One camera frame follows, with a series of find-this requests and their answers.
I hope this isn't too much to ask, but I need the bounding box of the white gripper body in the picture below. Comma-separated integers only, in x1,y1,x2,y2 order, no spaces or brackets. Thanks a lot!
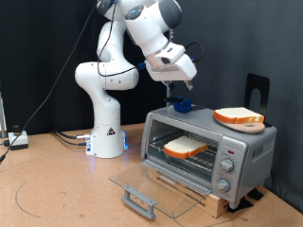
145,42,198,83

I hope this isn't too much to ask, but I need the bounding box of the spatula with blue grip block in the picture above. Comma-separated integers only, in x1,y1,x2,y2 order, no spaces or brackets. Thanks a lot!
163,96,207,114

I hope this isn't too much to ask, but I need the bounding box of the white bread slice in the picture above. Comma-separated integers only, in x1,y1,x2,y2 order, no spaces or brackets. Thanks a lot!
162,135,210,160
213,107,265,125

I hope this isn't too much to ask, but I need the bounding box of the glass oven door with handle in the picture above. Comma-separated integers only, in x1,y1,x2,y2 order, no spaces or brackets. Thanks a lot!
108,158,213,221

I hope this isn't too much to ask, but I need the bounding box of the silver oven knob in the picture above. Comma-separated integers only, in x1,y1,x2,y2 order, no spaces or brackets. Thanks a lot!
220,158,235,173
215,178,231,193

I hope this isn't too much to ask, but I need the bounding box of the silver toaster oven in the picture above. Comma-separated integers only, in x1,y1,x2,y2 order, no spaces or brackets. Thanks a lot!
140,102,278,210

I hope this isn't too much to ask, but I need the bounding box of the grey fabric curtain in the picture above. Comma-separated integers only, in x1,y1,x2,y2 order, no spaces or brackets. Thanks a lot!
171,0,303,212

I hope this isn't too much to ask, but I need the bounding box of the black metal bookend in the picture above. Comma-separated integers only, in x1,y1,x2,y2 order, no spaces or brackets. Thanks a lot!
244,73,273,128

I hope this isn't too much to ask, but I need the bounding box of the round wooden board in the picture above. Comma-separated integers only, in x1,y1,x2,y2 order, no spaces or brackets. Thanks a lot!
217,118,266,134

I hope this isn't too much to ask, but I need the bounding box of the black foam pad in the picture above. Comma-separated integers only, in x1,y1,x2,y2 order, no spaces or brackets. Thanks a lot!
226,197,255,214
247,188,264,201

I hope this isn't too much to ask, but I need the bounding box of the black fabric curtain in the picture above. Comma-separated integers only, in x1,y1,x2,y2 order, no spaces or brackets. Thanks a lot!
0,0,173,136

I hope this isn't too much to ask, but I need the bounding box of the grey emergency stop box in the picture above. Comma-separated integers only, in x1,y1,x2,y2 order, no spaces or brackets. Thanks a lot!
8,124,29,150

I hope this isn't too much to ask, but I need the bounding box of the metal stand leg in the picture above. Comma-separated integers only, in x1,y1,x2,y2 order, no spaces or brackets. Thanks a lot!
0,91,8,140

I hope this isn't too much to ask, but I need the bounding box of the wire oven rack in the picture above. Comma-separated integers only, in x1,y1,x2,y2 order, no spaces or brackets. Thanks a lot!
148,131,220,173

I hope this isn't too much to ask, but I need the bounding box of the black cable with silver plug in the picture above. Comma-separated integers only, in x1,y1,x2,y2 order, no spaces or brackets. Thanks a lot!
51,128,93,140

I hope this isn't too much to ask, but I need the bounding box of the thin black base cable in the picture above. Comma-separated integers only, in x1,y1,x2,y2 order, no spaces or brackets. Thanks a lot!
55,133,89,147

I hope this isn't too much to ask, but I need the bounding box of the long black camera cable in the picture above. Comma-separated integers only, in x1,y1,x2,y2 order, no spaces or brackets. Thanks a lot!
0,0,205,165

